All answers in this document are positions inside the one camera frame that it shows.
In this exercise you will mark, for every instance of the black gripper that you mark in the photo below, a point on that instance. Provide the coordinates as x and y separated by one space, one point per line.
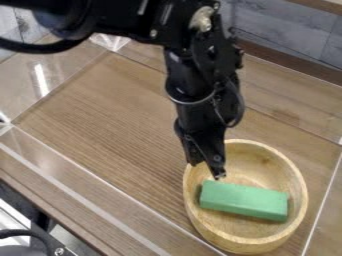
202 85

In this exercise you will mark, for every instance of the green rectangular block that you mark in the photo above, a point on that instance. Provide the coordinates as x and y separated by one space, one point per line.
245 200

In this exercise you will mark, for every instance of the round wooden bowl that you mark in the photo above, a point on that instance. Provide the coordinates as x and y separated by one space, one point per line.
254 165

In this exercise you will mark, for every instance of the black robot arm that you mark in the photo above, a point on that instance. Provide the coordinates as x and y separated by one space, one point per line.
154 22

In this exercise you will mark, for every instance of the clear acrylic enclosure wall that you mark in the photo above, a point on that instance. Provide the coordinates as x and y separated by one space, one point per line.
88 148

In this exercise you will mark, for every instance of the clear acrylic corner bracket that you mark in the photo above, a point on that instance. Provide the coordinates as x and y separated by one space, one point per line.
113 43

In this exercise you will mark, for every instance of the black metal frame bracket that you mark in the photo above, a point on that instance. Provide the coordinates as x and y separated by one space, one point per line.
63 242

